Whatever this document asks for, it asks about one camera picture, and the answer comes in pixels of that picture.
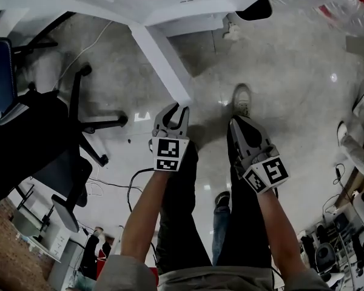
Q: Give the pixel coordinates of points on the grey drawer cabinet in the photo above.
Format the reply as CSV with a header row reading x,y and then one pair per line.
x,y
361,44

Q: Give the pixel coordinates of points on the black office chair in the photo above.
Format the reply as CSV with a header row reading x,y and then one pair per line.
x,y
66,174

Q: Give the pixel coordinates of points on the white desk with drawers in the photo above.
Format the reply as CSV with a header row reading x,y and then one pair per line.
x,y
59,244

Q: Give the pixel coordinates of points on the white crumpled tissue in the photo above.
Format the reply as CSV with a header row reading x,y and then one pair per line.
x,y
231,30

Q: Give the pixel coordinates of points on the person's right forearm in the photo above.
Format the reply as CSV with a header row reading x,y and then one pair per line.
x,y
280,232

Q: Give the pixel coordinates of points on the grey chair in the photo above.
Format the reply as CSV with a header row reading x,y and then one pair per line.
x,y
24,223

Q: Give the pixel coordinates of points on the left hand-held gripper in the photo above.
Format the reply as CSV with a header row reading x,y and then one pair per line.
x,y
168,150

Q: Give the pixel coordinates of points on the white water dispenser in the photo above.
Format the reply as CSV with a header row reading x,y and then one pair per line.
x,y
170,8

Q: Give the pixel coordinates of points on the person's grey shirt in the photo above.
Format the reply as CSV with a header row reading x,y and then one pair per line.
x,y
215,279

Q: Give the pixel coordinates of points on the person's left forearm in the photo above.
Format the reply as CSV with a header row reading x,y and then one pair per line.
x,y
142,217

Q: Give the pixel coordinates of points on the person's black trousers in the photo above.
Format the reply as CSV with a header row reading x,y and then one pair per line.
x,y
179,223

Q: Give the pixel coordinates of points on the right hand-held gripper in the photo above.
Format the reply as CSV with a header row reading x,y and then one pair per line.
x,y
273,170

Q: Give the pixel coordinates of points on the blue chair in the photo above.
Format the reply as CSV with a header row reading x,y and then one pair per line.
x,y
1,77

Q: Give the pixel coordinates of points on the black jacket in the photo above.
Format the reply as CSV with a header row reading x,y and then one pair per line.
x,y
24,138

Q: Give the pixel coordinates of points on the person's grey shoe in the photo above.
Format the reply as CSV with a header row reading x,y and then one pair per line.
x,y
242,99

